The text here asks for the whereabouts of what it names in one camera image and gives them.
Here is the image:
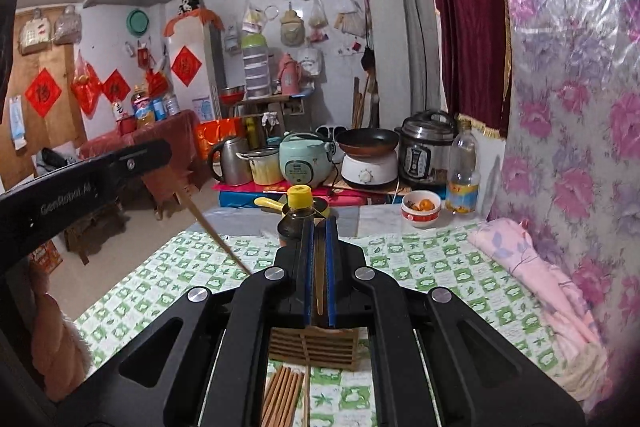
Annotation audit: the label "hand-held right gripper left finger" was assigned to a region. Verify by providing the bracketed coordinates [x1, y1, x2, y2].
[47, 219, 316, 427]

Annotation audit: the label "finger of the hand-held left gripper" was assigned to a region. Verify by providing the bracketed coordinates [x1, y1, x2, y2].
[106, 139, 174, 189]

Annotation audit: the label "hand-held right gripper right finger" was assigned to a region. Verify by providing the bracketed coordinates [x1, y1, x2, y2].
[326, 217, 586, 427]

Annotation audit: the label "single wooden chopstick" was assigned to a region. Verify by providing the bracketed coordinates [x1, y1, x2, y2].
[313, 227, 326, 315]
[171, 178, 252, 277]

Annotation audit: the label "wooden chopstick holder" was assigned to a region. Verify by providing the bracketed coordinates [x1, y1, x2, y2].
[269, 326, 359, 372]

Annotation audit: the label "bundle of wooden chopsticks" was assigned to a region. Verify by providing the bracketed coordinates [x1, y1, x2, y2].
[261, 366, 304, 427]

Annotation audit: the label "person's left forearm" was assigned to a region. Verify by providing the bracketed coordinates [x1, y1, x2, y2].
[27, 252, 93, 408]

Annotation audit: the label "red cloth covered table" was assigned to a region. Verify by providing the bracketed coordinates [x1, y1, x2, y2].
[79, 109, 201, 218]

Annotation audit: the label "wooden stool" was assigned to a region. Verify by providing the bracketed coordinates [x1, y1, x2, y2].
[64, 202, 126, 265]

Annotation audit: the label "cooking oil bottle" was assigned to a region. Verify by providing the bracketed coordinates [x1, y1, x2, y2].
[131, 85, 156, 128]

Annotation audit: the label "red snack box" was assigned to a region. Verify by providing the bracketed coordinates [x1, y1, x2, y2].
[27, 242, 64, 275]

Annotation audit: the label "dark sauce bottle yellow cap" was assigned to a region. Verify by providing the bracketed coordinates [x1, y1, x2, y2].
[276, 185, 317, 244]

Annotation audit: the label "wooden door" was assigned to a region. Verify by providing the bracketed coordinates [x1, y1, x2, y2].
[10, 7, 87, 188]

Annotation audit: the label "orange gift bag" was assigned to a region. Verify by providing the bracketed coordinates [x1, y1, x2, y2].
[195, 118, 248, 160]

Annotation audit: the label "red diamond paper decoration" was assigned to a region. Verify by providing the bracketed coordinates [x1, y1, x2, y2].
[24, 67, 63, 118]
[170, 46, 203, 88]
[101, 68, 132, 105]

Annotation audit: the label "small yellow pan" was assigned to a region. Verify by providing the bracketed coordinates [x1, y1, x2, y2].
[254, 196, 331, 221]

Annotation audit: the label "steel kettle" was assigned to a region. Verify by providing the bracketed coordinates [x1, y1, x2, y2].
[207, 136, 253, 186]

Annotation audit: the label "blue white paper sheet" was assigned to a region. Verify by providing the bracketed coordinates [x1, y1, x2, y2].
[9, 95, 27, 151]

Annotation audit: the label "red plastic bag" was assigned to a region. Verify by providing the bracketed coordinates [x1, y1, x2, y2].
[70, 52, 103, 116]

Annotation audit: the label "pink board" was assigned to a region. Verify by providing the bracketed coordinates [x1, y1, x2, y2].
[212, 182, 291, 194]

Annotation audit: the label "blue board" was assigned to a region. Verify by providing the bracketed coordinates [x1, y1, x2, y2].
[220, 192, 361, 210]

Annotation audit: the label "pale green rice cooker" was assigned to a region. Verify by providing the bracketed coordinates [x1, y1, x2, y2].
[278, 132, 337, 182]

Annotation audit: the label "green checkered tablecloth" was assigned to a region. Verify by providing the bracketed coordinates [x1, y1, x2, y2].
[74, 227, 571, 427]

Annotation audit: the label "white refrigerator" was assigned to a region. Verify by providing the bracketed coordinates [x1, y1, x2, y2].
[167, 9, 226, 122]

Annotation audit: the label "green round plate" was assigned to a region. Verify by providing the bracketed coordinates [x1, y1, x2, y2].
[126, 8, 151, 38]

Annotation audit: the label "stacked steamer green lid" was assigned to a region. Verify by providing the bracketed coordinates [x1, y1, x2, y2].
[241, 32, 273, 100]

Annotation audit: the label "dark frying pan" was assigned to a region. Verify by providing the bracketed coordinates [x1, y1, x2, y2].
[334, 128, 401, 158]

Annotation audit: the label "wooden shelf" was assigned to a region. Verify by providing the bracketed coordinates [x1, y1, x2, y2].
[232, 93, 306, 118]

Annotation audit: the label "orange cloth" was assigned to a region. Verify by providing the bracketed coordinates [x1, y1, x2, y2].
[164, 8, 224, 36]

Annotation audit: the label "black silver pressure cooker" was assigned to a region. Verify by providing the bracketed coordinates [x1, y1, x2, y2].
[394, 109, 458, 188]

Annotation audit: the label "grey hanging bag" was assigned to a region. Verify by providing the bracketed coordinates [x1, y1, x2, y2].
[52, 5, 82, 46]

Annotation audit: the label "pink thermos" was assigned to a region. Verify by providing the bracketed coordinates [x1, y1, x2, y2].
[277, 52, 301, 96]

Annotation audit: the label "beige hanging bag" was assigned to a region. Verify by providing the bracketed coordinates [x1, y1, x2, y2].
[19, 8, 52, 54]

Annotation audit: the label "clear plastic bottle yellow label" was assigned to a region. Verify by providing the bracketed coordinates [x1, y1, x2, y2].
[445, 121, 482, 215]

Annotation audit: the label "leaning wooden sticks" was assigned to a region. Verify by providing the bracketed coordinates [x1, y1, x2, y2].
[351, 77, 381, 130]

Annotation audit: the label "white hanging bag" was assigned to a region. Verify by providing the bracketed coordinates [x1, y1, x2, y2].
[297, 48, 322, 75]

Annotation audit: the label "pink folded blanket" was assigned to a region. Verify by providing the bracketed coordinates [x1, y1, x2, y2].
[467, 218, 608, 400]

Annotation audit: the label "hanging straw hat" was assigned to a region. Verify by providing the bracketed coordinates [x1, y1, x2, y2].
[280, 4, 306, 48]

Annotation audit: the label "hanging clear plastic bag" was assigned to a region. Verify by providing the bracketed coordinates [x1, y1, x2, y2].
[306, 0, 326, 42]

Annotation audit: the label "dark red curtain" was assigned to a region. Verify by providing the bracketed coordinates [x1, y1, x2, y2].
[426, 0, 513, 140]

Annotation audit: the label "blue wall calendar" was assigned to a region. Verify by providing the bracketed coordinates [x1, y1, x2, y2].
[192, 96, 216, 120]

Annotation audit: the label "floral plastic wall covering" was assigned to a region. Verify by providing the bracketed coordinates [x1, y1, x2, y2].
[482, 0, 640, 408]

